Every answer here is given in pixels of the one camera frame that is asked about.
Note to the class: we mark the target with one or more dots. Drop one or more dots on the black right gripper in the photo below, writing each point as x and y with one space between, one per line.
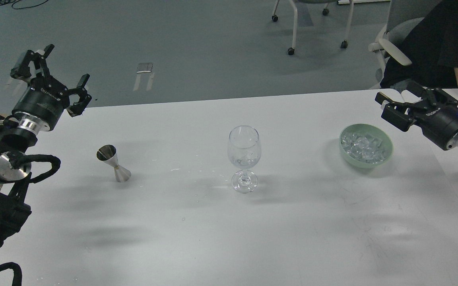
439 125

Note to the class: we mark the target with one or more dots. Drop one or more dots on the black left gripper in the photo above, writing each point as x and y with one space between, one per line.
42 98

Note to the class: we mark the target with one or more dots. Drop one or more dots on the steel double jigger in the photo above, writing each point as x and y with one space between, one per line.
108 155

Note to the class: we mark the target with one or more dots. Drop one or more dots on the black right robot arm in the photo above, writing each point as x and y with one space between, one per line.
436 113

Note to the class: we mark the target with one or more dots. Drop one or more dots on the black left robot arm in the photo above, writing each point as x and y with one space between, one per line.
18 170

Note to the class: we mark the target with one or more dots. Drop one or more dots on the green bowl of ice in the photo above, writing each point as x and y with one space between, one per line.
365 146

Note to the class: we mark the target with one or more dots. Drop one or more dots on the clear wine glass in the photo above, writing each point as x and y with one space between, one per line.
244 151

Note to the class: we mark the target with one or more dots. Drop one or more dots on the person in black shirt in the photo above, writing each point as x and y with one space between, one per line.
432 47

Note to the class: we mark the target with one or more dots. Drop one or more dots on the white office chair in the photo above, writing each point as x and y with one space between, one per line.
331 48

